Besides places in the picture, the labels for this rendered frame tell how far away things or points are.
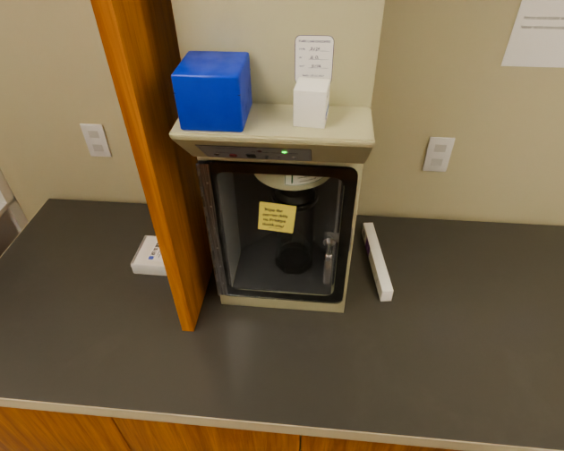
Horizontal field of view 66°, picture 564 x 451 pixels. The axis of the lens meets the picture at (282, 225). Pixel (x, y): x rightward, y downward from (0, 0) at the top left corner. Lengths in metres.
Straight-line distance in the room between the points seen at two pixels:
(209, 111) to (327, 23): 0.22
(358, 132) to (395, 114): 0.59
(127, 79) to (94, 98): 0.70
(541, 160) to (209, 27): 1.04
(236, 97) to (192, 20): 0.15
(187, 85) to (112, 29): 0.12
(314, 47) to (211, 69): 0.17
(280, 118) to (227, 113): 0.10
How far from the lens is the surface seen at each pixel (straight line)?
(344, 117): 0.74
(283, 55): 0.74
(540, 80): 1.33
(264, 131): 0.69
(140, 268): 1.27
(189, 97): 0.68
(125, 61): 0.71
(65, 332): 1.23
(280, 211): 0.89
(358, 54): 0.74
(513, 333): 1.23
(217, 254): 1.01
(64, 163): 1.61
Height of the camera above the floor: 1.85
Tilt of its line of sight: 41 degrees down
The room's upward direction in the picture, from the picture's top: 1 degrees counter-clockwise
